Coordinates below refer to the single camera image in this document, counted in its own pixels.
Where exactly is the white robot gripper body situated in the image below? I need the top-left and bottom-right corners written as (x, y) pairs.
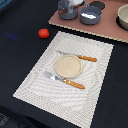
top-left (64, 0), bottom-right (84, 10)

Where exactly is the white and blue fish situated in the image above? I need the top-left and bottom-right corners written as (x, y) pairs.
top-left (81, 13), bottom-right (96, 19)

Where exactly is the red tomato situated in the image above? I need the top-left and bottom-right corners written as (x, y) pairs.
top-left (38, 29), bottom-right (49, 38)

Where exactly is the grey frying pan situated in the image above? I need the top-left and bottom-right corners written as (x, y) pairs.
top-left (80, 4), bottom-right (102, 25)

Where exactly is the grey cooking pot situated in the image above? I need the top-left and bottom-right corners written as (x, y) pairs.
top-left (58, 0), bottom-right (78, 20)

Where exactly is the black round lid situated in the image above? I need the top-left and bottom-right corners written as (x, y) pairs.
top-left (89, 1), bottom-right (105, 10)

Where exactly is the pink tray mat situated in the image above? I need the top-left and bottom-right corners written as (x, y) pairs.
top-left (49, 0), bottom-right (128, 43)

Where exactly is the cream bowl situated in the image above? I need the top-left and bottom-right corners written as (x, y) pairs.
top-left (118, 4), bottom-right (128, 30)

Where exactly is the round beige plate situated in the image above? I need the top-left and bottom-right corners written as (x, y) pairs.
top-left (55, 55), bottom-right (83, 78)

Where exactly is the white woven placemat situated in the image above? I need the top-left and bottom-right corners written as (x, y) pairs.
top-left (12, 30), bottom-right (115, 128)

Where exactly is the knife with wooden handle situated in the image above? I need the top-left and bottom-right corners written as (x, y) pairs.
top-left (56, 50), bottom-right (97, 62)

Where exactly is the fork with wooden handle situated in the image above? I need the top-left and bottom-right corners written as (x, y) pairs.
top-left (44, 71), bottom-right (85, 89)

